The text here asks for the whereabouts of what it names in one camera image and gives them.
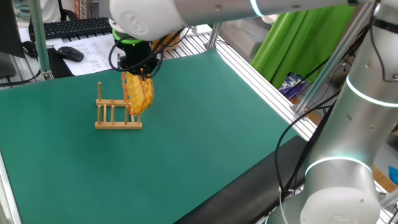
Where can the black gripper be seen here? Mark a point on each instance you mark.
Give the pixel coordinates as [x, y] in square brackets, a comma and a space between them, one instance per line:
[136, 53]

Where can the orange yellow woven basket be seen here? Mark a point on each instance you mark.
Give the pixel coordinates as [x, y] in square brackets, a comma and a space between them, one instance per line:
[140, 93]

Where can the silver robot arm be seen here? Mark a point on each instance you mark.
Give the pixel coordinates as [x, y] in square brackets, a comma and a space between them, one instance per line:
[342, 124]

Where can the wooden dish rack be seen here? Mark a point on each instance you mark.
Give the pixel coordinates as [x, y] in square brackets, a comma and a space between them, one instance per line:
[118, 125]

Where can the taped cardboard box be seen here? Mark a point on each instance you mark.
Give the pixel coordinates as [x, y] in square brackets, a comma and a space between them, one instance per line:
[172, 42]

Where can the printed white paper sheet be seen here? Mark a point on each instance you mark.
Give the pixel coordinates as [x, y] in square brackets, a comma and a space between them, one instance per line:
[93, 53]

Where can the black computer mouse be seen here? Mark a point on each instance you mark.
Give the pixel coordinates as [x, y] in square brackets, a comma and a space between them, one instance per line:
[71, 54]

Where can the black computer keyboard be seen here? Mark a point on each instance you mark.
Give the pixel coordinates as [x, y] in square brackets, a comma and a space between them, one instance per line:
[74, 27]

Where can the black mouse pad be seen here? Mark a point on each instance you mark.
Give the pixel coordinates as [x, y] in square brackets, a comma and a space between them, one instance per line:
[59, 68]

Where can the red white patterned board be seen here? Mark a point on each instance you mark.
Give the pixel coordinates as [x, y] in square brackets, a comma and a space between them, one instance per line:
[81, 8]

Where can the green table mat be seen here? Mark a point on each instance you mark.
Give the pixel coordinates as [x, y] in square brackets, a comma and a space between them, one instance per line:
[155, 155]

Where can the black office chair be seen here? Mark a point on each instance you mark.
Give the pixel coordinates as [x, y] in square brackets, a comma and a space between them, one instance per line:
[63, 12]

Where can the person in white shirt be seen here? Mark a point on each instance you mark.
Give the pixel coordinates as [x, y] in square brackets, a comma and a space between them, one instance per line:
[49, 9]

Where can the black rounded desk object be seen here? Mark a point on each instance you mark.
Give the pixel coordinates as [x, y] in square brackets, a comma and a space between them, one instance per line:
[30, 49]

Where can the black computer monitor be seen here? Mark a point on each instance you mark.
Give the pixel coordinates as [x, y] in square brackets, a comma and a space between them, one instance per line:
[9, 28]

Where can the blue white patterned bag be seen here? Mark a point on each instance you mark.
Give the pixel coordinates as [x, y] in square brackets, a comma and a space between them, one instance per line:
[292, 85]

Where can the bright green cloth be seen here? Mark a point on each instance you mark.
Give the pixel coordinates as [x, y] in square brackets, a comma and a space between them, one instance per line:
[295, 46]

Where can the blue plastic object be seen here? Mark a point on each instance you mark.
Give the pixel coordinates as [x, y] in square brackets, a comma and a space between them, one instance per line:
[394, 175]

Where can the aluminium frame post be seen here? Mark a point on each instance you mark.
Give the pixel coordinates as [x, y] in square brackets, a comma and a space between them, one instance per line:
[332, 59]
[214, 37]
[40, 40]

